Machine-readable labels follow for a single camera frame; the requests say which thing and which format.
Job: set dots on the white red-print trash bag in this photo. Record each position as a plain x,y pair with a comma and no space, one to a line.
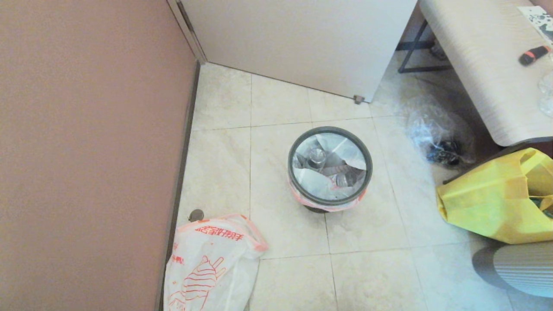
207,272
341,144

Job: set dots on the clear bag with dark contents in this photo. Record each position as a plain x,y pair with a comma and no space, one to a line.
432,134

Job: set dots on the yellow fabric bag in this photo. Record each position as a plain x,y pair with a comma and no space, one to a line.
488,203

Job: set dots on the clear plastic bottle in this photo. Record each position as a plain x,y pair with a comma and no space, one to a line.
317,156
343,179

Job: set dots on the metal door bottom latch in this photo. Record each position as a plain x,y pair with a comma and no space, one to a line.
358,99

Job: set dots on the white door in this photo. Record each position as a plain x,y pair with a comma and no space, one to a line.
302,43

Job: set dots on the white wood-grain table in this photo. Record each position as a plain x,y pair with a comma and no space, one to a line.
484,65

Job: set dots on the grey ribbed round object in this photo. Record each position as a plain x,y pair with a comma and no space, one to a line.
522,268

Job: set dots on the clear plastic wrap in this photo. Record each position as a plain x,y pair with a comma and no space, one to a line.
546,95

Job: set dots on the black and orange marker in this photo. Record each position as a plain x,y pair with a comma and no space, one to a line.
534,55

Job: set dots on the black-patterned white paper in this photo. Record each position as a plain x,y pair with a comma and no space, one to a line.
540,19

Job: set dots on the black metal table frame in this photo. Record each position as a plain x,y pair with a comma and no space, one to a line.
421,68

